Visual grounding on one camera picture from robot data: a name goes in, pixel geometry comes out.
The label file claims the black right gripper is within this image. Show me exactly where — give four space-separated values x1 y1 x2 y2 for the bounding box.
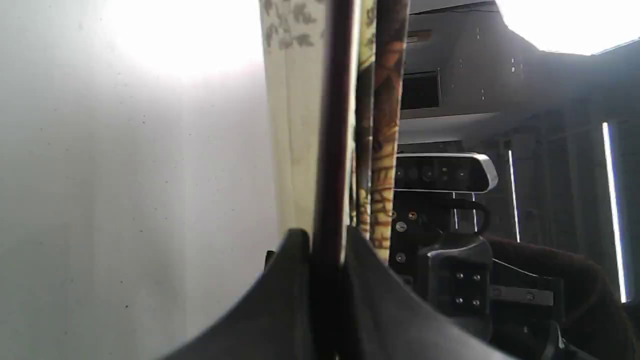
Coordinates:
390 193 566 341

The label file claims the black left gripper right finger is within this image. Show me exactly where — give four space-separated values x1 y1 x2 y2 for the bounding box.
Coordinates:
342 227 509 360

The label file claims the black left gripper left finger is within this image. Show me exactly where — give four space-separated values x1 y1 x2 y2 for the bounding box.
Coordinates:
165 228 313 360

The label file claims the painted folding paper fan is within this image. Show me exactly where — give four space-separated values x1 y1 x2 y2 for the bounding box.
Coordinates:
259 0 410 360

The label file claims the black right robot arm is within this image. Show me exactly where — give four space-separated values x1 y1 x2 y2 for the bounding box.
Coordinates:
390 191 639 360

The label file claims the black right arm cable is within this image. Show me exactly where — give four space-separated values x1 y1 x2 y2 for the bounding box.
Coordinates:
445 197 493 236

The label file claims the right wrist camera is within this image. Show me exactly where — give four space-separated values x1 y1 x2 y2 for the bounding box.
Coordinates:
394 152 499 194

